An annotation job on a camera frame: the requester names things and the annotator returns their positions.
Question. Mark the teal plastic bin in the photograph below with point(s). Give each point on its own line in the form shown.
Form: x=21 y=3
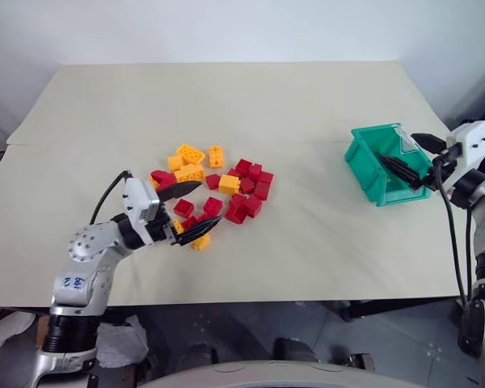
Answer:
x=365 y=169

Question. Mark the white crumpled paper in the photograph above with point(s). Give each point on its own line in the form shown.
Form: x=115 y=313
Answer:
x=121 y=341

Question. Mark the clear bin label holder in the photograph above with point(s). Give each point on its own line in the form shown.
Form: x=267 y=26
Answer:
x=408 y=143

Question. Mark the beige table cover sheet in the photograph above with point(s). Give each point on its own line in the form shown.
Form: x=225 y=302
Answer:
x=307 y=250

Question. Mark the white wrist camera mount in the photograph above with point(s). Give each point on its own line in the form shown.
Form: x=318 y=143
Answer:
x=471 y=147
x=139 y=200

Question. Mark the white shoe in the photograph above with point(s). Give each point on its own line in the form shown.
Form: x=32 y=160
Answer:
x=6 y=333

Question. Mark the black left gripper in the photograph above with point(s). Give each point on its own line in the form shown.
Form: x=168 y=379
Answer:
x=158 y=230

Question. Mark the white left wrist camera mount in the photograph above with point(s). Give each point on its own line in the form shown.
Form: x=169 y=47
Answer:
x=139 y=200

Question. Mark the red toy block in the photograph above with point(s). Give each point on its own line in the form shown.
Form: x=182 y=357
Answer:
x=204 y=217
x=253 y=207
x=213 y=205
x=266 y=177
x=244 y=165
x=184 y=207
x=247 y=186
x=238 y=199
x=163 y=177
x=189 y=223
x=235 y=213
x=262 y=191
x=234 y=173
x=255 y=170
x=212 y=182

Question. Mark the yellow toy block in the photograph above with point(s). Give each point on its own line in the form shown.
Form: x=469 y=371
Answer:
x=174 y=162
x=189 y=173
x=216 y=157
x=191 y=153
x=229 y=184
x=155 y=184
x=202 y=243
x=177 y=225

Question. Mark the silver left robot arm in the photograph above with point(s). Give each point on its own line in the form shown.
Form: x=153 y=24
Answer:
x=85 y=242

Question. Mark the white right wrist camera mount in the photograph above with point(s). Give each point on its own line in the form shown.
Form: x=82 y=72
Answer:
x=471 y=147

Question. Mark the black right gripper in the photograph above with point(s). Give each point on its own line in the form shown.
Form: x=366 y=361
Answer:
x=449 y=159

